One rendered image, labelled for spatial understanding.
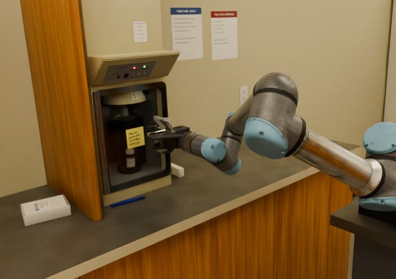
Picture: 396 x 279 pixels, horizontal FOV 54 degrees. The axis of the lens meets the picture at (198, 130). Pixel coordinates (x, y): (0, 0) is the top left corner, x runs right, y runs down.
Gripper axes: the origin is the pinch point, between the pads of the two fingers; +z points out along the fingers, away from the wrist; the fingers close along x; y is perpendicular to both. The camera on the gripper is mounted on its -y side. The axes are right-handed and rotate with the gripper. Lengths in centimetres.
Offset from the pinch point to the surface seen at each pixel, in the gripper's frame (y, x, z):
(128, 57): -11.5, 30.4, -5.9
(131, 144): -7.9, -3.5, 4.2
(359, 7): 235, 50, 49
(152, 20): 6.7, 42.5, 5.5
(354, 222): 35, -26, -65
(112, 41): -11.3, 35.7, 5.5
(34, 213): -45, -22, 11
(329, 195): 91, -48, -21
